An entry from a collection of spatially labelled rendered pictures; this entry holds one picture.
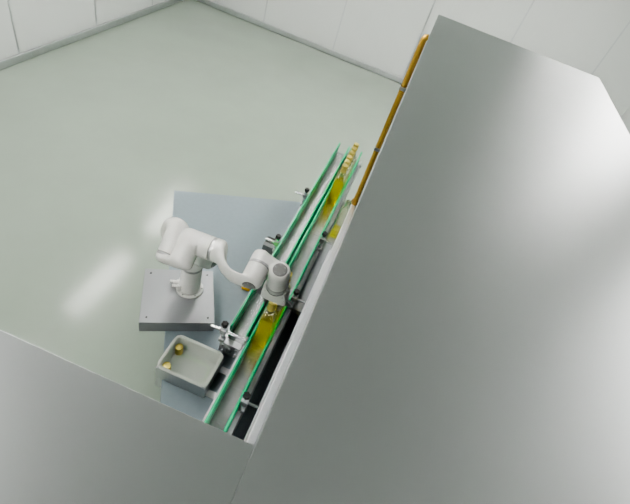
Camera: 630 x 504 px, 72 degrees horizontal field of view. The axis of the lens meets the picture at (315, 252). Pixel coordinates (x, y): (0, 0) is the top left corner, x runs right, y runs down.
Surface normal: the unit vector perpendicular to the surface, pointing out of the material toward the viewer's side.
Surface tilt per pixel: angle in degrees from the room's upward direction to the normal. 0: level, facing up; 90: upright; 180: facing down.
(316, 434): 0
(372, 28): 90
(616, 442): 0
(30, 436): 0
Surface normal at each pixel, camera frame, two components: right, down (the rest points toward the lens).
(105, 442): 0.26, -0.68
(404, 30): -0.30, 0.62
